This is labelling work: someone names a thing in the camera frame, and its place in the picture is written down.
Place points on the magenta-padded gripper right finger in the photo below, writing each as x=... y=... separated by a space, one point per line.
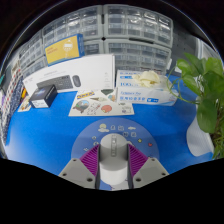
x=150 y=170

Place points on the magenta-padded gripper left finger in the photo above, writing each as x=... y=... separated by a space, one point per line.
x=76 y=171

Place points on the white computer mouse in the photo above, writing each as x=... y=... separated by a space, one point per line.
x=113 y=160

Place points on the round blue printed mouse pad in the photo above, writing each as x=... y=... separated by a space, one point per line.
x=83 y=138

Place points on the large colourful sticker sheet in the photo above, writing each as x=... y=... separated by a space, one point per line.
x=96 y=106

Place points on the white blue glove box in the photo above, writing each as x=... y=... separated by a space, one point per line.
x=146 y=96

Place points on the small black box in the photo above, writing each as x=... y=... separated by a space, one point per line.
x=41 y=98

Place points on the green plant in white pot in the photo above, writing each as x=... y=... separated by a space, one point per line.
x=206 y=100

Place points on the cream disposable glove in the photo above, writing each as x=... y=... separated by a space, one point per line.
x=146 y=79

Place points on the white keyboard box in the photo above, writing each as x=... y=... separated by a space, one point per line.
x=93 y=71

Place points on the white red dotted cloth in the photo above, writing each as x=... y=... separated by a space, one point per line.
x=10 y=90

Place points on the yellow and blue box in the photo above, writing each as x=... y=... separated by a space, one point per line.
x=63 y=50

